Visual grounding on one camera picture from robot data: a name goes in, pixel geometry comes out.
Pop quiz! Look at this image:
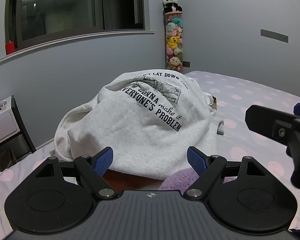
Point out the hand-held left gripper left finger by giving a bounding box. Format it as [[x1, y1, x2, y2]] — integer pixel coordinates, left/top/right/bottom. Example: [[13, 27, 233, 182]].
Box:
[[35, 147, 117, 199]]

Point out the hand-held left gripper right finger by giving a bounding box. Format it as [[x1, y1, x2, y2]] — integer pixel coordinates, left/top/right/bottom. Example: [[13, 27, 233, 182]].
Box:
[[184, 146, 268, 199]]

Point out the white printed sweatshirt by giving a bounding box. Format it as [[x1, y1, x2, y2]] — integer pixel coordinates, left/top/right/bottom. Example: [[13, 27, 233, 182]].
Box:
[[49, 69, 225, 180]]

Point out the purple fluffy blanket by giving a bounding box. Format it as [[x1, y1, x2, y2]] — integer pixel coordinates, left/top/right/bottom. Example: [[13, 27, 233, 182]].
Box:
[[158, 169, 238, 191]]

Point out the bed with polka dot sheet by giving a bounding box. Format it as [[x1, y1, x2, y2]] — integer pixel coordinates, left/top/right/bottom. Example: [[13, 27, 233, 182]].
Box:
[[0, 70, 300, 235]]

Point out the rust orange cloth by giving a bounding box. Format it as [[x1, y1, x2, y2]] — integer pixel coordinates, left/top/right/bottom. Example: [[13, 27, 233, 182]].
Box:
[[102, 169, 165, 191]]

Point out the white nightstand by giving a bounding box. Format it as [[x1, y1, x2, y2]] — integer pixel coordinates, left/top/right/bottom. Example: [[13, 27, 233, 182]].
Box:
[[0, 95, 37, 178]]

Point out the clear tube of plush toys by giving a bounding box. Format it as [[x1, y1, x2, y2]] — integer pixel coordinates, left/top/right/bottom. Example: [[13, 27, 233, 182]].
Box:
[[164, 11, 184, 73]]

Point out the red candle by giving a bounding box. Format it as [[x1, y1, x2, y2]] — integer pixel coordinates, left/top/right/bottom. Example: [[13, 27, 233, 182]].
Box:
[[5, 41, 16, 55]]

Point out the panda plush toy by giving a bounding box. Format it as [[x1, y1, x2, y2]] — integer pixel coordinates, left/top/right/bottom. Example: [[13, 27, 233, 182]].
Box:
[[162, 0, 183, 13]]

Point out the dark framed window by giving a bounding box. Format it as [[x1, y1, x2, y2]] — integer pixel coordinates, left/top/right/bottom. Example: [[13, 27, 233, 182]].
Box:
[[0, 0, 155, 66]]

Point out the grey wall plate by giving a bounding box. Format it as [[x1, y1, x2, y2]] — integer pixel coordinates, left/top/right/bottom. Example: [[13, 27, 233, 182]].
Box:
[[260, 29, 289, 43]]

